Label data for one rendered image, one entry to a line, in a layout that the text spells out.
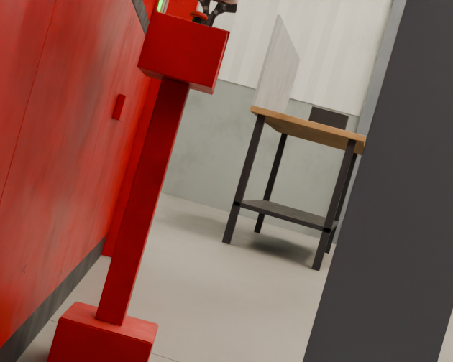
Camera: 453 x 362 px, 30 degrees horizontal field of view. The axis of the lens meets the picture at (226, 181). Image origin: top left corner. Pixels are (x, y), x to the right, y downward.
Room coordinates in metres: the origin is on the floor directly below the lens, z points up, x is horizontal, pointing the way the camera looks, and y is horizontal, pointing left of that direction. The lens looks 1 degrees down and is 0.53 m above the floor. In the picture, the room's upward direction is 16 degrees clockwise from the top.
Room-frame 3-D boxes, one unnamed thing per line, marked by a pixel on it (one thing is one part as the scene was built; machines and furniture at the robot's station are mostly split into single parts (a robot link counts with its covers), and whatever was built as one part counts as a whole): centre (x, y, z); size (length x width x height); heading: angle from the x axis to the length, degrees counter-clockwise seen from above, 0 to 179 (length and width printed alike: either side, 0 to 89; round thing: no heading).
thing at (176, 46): (1.84, 0.16, 0.75); 0.20 x 0.16 x 0.18; 1
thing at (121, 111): (2.40, 0.34, 0.58); 0.15 x 0.02 x 0.07; 3
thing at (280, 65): (6.25, -0.53, 0.75); 1.80 x 0.75 x 1.50; 171
